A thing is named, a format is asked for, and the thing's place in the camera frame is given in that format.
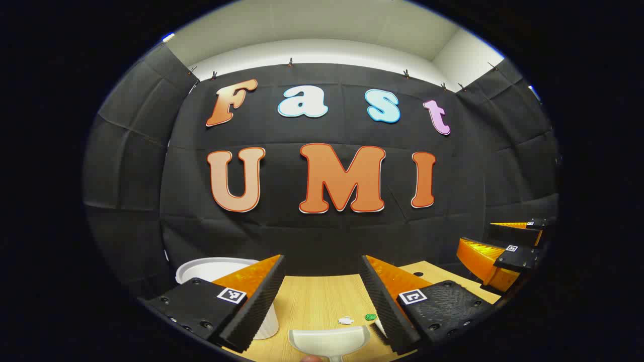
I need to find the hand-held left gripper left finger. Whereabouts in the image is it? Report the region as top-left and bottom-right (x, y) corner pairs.
(143, 254), (286, 353)

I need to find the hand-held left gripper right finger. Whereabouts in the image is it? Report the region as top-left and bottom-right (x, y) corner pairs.
(358, 255), (496, 355)

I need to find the white ribbed garbage bin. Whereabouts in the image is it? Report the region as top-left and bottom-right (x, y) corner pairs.
(175, 257), (280, 340)

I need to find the grey plastic dustpan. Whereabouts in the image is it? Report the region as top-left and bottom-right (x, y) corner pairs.
(288, 325), (371, 362)

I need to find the row of backdrop clips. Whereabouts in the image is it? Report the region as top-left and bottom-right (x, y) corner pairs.
(189, 57), (501, 94)

